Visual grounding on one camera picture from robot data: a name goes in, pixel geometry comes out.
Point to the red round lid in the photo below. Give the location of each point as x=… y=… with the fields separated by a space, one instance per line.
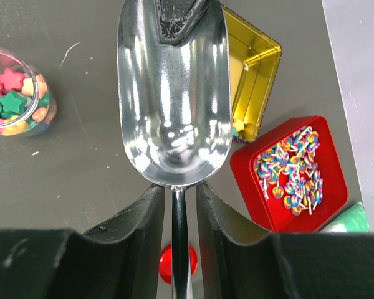
x=165 y=262

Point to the speckled tin pastel star candies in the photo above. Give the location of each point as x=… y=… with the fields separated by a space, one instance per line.
x=254 y=60

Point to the clear glass jar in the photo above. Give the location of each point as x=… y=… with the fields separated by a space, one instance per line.
x=27 y=106

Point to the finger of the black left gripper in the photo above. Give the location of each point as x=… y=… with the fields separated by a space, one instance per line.
x=176 y=18

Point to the green white cloth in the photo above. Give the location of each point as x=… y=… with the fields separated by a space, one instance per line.
x=353 y=219

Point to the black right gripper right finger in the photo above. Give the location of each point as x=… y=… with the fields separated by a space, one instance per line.
x=240 y=259

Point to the metal scoop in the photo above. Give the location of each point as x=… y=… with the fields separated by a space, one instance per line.
x=175 y=111

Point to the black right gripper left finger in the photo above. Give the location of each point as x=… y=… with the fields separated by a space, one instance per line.
x=118 y=258

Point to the red box of lollipops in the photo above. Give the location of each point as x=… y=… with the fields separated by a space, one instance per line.
x=291 y=178

